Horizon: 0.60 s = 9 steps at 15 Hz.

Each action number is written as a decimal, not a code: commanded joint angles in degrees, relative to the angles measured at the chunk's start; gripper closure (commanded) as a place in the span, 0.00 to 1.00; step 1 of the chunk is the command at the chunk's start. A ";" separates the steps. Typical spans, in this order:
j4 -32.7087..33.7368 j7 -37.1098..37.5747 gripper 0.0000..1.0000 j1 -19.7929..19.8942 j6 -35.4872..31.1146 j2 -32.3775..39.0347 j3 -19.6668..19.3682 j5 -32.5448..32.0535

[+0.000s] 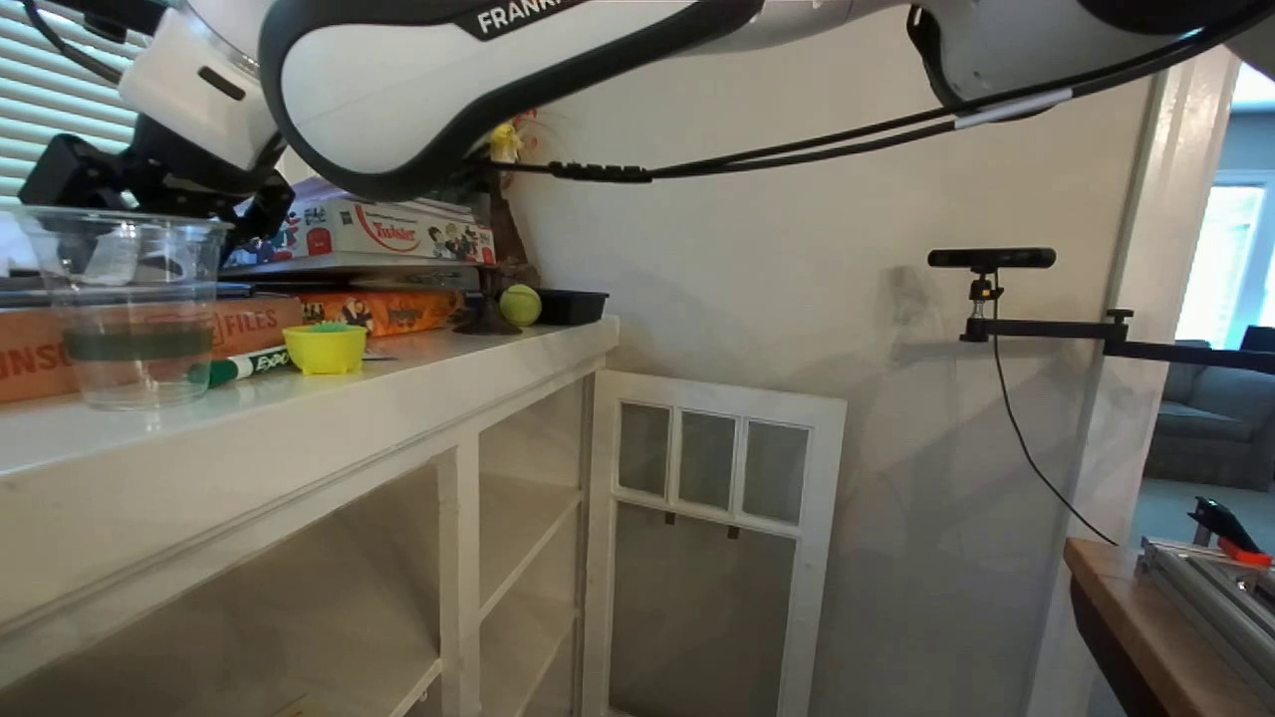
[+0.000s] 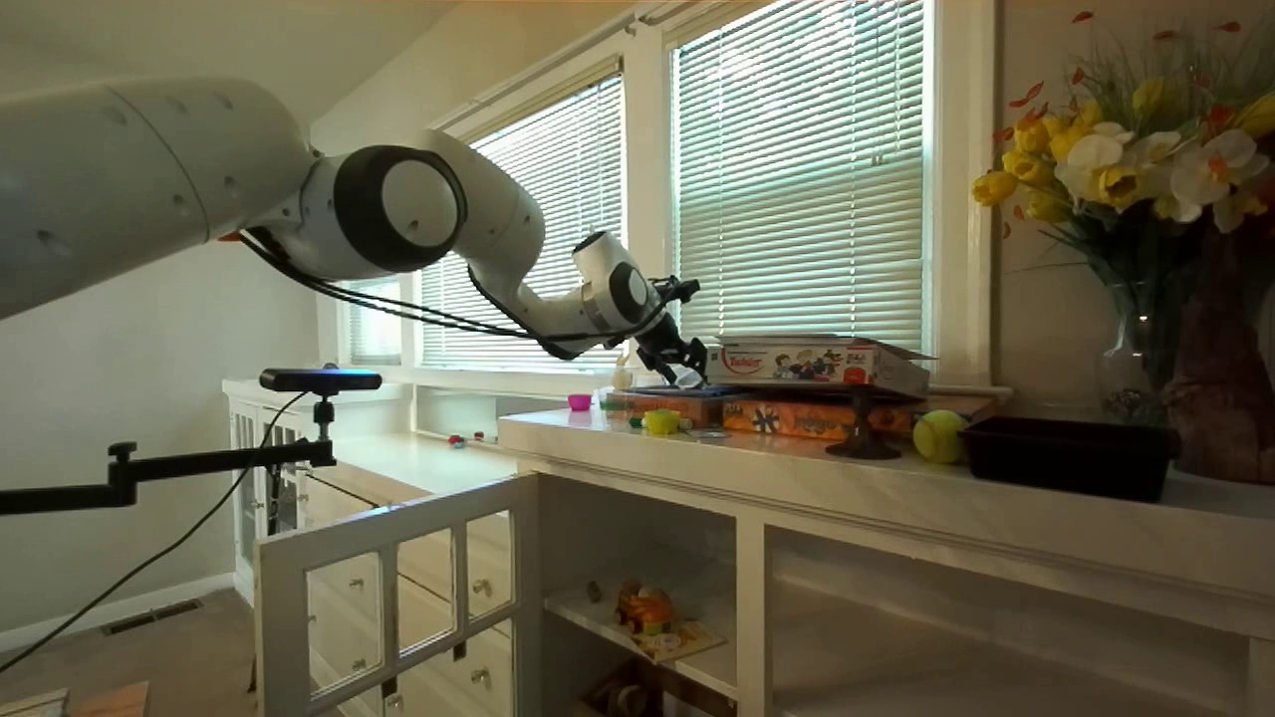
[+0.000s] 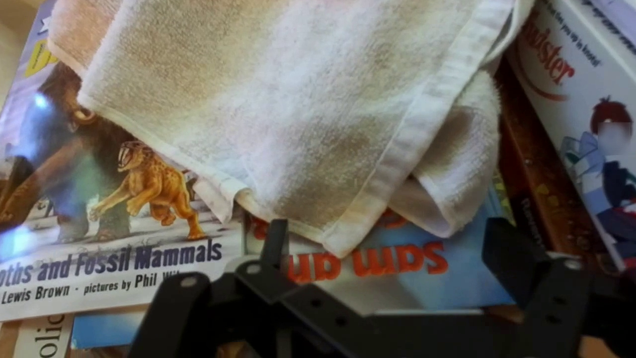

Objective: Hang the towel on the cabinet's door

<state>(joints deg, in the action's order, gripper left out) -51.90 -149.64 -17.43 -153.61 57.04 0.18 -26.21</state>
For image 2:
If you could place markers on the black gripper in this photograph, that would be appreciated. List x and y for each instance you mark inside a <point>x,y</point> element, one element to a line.
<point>665,340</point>

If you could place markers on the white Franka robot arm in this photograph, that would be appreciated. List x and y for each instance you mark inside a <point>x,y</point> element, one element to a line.
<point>134,171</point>

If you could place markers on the white cabinet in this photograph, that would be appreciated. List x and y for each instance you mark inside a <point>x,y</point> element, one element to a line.
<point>929,511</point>

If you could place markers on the white paned cabinet door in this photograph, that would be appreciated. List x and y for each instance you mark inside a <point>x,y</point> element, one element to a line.
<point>286,612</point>

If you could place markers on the brown case files box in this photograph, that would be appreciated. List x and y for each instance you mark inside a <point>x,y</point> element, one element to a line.
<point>665,405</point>

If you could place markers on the small yellow-green cup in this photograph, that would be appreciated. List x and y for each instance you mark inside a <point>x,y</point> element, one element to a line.
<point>665,424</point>

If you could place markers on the white board game box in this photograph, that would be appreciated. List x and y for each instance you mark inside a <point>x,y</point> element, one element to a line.
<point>811,364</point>

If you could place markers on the orange board game box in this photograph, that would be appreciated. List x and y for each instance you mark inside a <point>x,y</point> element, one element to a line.
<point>799,420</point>

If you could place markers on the window blinds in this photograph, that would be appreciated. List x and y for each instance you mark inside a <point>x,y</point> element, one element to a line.
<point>652,162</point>

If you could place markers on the wide white window blind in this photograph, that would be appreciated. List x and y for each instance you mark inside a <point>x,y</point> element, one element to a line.
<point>799,171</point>

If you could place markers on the orange toy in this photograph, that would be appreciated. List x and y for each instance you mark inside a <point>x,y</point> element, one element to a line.
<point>645,612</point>

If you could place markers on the yellow tennis ball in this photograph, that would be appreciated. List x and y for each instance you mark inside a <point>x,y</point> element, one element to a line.
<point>941,436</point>

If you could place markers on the white dresser with drawers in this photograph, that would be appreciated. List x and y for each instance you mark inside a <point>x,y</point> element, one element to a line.
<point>402,461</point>

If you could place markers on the dark brown toy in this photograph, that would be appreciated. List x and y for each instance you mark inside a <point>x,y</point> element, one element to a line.
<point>624,686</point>

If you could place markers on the black plastic tray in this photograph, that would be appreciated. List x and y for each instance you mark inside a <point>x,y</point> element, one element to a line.
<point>1070,461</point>

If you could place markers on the clear glass vase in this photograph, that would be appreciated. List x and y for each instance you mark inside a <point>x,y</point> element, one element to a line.
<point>1142,352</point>

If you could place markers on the yellow and white flower bouquet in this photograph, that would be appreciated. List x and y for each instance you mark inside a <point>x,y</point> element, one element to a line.
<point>1103,162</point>

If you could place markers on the dark brown vase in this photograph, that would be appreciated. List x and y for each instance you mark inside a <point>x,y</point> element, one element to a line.
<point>1228,370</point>

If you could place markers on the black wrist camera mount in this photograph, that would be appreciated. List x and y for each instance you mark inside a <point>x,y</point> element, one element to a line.
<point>677,292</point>

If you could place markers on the black pedestal stand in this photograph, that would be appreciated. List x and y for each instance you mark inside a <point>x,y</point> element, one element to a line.
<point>865,438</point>

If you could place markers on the black stereo camera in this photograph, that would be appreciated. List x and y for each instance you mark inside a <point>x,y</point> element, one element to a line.
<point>322,381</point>

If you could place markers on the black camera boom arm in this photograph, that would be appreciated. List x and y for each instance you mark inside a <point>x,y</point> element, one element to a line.
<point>203,462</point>

